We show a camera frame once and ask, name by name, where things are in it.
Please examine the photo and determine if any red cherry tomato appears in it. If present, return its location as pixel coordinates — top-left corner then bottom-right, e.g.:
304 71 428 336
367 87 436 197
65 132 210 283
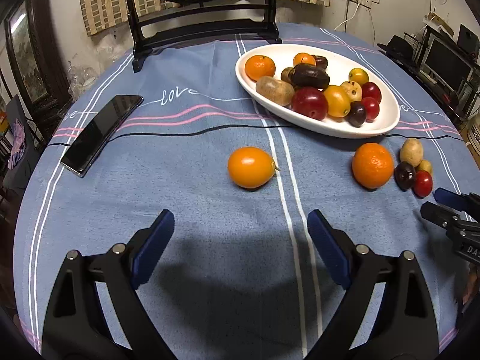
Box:
413 170 433 198
361 97 380 123

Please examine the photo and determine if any small yellow kumquat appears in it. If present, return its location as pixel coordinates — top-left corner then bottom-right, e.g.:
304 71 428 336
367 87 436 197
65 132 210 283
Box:
416 159 433 176

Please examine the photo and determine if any dark purple grape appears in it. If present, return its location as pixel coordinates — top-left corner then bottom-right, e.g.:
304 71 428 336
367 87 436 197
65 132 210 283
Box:
346 101 367 128
394 161 416 191

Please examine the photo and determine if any beige small potato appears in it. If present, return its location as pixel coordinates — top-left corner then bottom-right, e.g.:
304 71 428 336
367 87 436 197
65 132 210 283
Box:
400 137 424 167

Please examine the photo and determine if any red plum small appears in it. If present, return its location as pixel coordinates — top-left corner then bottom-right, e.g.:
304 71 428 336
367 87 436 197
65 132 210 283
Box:
361 81 383 103

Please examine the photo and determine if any yellow-orange persimmon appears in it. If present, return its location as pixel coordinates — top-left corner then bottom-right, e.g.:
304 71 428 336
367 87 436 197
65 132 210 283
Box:
323 85 351 118

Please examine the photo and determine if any pale tan longan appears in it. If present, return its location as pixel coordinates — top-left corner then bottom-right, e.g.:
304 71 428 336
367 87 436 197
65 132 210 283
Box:
340 80 362 102

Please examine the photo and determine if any small yellow-green orange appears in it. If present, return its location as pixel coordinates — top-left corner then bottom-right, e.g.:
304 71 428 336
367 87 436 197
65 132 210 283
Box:
348 67 369 86

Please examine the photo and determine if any dark red plum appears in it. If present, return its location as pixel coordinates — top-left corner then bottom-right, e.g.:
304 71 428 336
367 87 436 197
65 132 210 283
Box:
291 87 329 120

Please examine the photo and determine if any dark reddish date back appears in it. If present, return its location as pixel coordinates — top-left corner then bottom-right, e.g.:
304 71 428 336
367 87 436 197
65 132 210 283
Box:
312 55 329 70

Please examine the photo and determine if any dark brown date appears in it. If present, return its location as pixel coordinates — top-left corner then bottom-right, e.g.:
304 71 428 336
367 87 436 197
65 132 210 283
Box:
288 63 330 89

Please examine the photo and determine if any large orange persimmon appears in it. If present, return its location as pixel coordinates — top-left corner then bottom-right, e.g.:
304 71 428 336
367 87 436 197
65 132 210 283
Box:
227 146 279 189

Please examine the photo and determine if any brown kiwi fruit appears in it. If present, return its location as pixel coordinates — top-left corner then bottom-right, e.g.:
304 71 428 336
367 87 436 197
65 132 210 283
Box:
256 76 295 107

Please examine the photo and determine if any small tangerine back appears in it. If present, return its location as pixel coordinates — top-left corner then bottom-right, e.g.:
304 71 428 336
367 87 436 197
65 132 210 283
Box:
293 52 317 67

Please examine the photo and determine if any small orange tangerine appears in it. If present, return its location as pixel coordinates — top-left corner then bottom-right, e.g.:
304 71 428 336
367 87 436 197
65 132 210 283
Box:
244 55 276 81

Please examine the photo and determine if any brown longan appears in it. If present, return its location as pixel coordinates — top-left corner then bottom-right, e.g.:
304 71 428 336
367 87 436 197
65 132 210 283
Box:
281 67 295 86

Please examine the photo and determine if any right hand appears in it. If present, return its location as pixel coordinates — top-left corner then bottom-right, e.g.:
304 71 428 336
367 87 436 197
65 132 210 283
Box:
462 267 479 305

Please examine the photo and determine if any white plastic bucket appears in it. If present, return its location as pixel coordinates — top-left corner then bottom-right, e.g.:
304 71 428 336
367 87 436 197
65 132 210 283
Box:
467 111 480 155

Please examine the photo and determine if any black desk shelf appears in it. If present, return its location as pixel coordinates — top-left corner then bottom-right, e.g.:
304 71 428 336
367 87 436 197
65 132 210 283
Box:
377 24 479 126

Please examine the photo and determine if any white oval plate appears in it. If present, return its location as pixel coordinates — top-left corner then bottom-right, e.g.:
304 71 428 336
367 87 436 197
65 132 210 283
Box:
235 44 400 138

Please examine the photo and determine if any computer monitor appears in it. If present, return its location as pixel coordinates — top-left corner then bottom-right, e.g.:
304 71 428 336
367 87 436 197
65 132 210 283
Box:
423 38 472 92

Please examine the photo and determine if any black smartphone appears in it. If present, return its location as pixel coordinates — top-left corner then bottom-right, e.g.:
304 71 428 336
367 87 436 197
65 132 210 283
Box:
60 95 143 178

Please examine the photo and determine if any blue striped tablecloth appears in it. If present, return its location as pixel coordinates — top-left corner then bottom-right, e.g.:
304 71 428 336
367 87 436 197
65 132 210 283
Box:
14 37 468 359

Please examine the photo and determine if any goldfish round screen stand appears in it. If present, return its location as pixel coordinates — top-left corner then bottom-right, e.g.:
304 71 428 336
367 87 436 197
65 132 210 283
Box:
126 0 282 73

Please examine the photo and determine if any dark framed painting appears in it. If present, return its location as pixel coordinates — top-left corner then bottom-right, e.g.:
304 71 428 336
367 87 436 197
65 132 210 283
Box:
3 0 71 121

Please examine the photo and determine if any black thin cable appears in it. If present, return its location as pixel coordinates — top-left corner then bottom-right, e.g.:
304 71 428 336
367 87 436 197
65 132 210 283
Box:
46 123 466 148

